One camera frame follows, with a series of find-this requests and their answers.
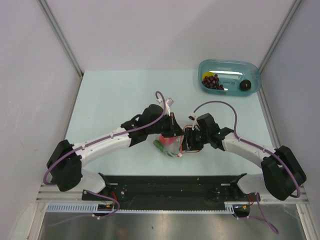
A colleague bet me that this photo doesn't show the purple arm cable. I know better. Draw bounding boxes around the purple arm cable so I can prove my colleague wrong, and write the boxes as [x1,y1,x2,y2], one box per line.
[43,90,168,226]
[189,100,302,235]

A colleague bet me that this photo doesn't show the clear zip top bag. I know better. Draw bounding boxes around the clear zip top bag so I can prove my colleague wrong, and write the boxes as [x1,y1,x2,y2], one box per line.
[152,134,201,158]

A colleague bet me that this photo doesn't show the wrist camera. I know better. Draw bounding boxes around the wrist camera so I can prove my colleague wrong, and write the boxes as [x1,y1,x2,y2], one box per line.
[196,113,221,134]
[156,97,174,115]

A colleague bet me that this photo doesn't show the aluminium frame post right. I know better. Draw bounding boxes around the aluminium frame post right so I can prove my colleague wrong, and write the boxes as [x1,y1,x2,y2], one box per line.
[257,0,303,75]

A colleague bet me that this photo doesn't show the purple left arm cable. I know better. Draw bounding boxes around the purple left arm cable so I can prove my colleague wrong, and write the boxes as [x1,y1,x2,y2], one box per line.
[43,90,168,226]

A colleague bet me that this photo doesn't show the dark brown fake fruit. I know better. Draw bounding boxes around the dark brown fake fruit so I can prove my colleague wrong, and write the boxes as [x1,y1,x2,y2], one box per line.
[239,79,252,91]

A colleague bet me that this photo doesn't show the teal plastic tub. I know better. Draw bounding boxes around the teal plastic tub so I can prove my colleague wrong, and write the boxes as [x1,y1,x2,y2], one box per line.
[198,59,262,97]

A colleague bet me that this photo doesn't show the aluminium frame post left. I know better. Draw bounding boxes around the aluminium frame post left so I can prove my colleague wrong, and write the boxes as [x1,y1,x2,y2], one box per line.
[37,0,84,77]

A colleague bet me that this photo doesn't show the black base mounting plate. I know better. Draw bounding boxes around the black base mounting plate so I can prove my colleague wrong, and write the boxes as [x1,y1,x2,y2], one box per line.
[81,175,250,211]

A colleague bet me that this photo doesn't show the dark fake grapes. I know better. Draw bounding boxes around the dark fake grapes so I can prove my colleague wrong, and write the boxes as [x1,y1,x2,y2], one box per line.
[201,74,224,91]

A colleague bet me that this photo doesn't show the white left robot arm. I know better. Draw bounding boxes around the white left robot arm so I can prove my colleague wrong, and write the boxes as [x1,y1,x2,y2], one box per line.
[46,104,184,200]

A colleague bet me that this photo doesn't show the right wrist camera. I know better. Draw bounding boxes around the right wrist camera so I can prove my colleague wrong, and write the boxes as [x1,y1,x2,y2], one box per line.
[196,113,221,134]

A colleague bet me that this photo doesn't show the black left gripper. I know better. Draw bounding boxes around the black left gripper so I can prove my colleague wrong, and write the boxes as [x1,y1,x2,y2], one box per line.
[147,112,185,138]

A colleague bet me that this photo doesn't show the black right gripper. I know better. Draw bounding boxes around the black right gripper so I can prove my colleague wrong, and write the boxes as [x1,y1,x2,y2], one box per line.
[178,127,210,152]

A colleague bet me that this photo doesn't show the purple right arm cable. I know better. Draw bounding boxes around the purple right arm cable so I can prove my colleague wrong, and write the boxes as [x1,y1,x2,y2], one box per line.
[189,100,302,235]

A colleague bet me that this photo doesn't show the white slotted cable duct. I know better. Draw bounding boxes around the white slotted cable duct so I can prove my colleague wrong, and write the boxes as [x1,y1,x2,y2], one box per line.
[46,202,250,214]

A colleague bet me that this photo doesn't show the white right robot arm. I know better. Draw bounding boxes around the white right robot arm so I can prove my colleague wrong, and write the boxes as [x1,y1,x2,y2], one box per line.
[180,113,307,201]

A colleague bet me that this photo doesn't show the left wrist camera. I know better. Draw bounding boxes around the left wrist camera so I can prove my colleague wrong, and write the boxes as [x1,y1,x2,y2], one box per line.
[156,97,174,115]

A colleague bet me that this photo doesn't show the red fake tomato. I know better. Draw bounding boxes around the red fake tomato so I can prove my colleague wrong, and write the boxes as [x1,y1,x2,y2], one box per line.
[158,135,176,146]

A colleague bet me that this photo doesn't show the green fake vegetable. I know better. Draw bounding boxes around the green fake vegetable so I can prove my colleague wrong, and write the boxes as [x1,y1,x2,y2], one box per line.
[153,140,175,158]

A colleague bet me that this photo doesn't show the aluminium frame post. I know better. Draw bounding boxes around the aluminium frame post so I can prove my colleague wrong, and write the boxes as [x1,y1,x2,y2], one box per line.
[257,0,303,75]
[37,0,84,77]

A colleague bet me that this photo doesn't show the yellow fake lemon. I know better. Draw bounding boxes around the yellow fake lemon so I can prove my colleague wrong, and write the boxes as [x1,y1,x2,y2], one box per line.
[202,71,215,79]

